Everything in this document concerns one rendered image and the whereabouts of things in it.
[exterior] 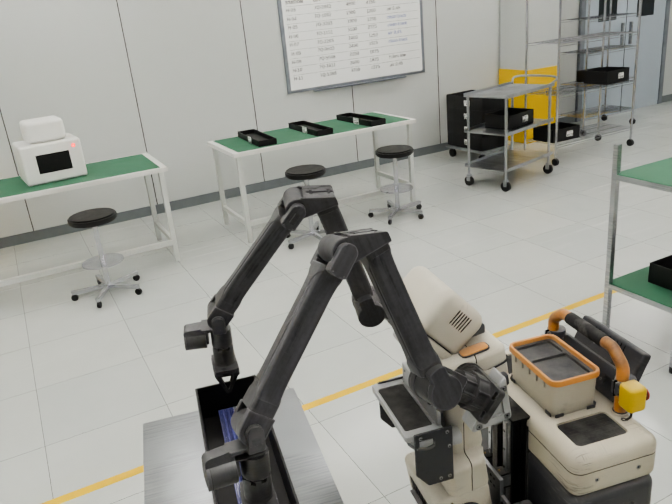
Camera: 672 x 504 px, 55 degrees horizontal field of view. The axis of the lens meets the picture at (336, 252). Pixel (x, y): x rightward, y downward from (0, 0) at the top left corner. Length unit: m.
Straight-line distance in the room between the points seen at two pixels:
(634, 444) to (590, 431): 0.10
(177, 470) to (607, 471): 1.07
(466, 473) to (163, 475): 0.78
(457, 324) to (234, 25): 5.77
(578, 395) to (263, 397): 0.91
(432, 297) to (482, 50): 7.23
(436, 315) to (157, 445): 0.86
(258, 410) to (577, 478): 0.85
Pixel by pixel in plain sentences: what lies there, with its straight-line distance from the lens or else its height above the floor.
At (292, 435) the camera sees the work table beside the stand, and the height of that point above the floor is 0.80.
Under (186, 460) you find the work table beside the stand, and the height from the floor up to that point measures 0.80.
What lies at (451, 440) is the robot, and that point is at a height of 0.85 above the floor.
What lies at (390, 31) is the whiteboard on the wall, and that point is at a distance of 7.81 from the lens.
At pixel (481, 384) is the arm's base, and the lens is 1.47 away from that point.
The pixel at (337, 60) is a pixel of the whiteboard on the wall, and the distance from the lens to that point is 7.47.
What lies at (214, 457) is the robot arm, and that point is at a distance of 1.29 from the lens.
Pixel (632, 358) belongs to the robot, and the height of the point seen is 0.93.
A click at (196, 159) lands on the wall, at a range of 6.98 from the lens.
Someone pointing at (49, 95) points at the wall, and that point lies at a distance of 6.67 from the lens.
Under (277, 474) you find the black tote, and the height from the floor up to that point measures 0.81.
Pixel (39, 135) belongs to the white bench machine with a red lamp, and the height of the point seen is 1.16.
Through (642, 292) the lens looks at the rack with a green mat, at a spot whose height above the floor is 0.35.
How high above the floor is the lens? 1.88
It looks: 21 degrees down
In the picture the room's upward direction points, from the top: 6 degrees counter-clockwise
